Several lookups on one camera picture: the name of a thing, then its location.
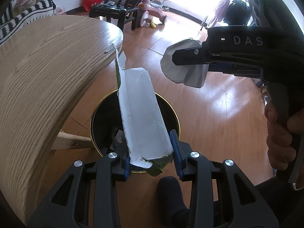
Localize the grey paper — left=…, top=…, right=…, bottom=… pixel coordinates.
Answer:
left=160, top=39, right=209, bottom=89

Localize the white green carton box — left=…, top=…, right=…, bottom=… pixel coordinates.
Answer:
left=115, top=51, right=173, bottom=177

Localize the trash pile in bin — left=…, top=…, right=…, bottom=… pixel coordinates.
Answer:
left=101, top=128, right=127, bottom=155

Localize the black gold trash bin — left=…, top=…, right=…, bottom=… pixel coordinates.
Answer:
left=90, top=90, right=180, bottom=176

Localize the right hand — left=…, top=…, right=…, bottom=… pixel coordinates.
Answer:
left=264, top=102, right=303, bottom=170

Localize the yellow toy on floor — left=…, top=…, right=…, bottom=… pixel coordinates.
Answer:
left=145, top=22, right=156, bottom=29

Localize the pink kids tricycle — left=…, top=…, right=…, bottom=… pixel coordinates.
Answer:
left=136, top=0, right=167, bottom=27

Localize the black wooden chair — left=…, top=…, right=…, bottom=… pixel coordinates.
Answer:
left=89, top=0, right=140, bottom=30

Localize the black white striped sofa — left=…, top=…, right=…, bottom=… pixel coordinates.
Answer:
left=1, top=0, right=56, bottom=44

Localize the red bag by wall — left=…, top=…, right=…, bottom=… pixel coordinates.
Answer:
left=81, top=0, right=103, bottom=12

